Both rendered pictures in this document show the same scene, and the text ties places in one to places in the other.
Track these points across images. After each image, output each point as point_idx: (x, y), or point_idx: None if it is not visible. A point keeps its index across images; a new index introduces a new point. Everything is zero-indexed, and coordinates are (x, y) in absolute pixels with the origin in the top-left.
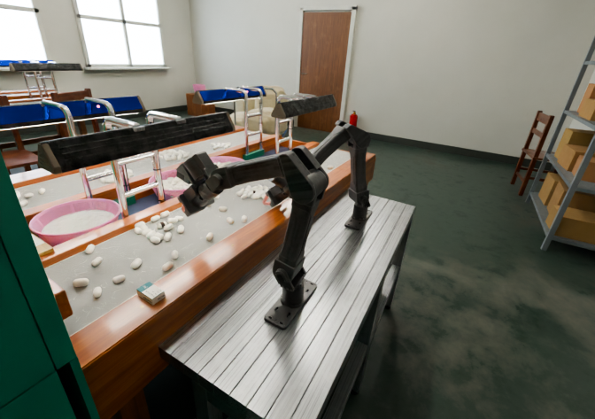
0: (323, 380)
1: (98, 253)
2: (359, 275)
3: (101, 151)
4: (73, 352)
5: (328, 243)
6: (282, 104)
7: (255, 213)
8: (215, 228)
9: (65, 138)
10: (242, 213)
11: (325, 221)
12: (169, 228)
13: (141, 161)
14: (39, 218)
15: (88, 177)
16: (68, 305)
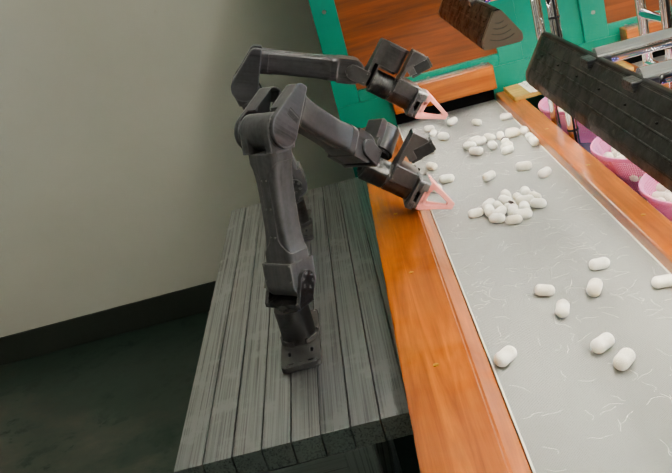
0: (235, 224)
1: (496, 123)
2: (245, 277)
3: (446, 9)
4: (336, 104)
5: (318, 279)
6: (541, 41)
7: (441, 202)
8: (448, 173)
9: None
10: (457, 192)
11: (361, 301)
12: (488, 146)
13: None
14: None
15: (647, 60)
16: (393, 105)
